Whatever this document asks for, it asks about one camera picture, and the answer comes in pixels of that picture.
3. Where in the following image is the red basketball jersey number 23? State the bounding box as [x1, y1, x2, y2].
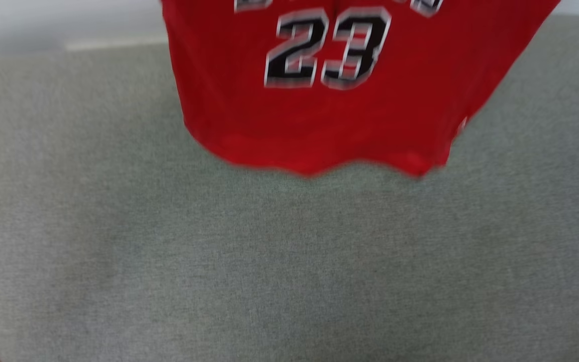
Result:
[160, 0, 561, 179]

